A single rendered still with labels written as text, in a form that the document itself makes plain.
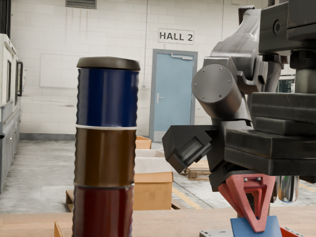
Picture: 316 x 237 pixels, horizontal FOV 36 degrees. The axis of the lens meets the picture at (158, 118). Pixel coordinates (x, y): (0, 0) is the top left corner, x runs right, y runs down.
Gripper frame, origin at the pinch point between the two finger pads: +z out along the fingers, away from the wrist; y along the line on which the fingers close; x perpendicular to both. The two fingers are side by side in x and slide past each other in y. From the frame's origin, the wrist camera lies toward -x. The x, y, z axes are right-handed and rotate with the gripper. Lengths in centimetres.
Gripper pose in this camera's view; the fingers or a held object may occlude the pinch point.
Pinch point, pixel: (256, 226)
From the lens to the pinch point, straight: 68.5
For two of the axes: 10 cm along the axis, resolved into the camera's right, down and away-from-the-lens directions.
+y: 2.9, -4.6, -8.4
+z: 1.5, 8.9, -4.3
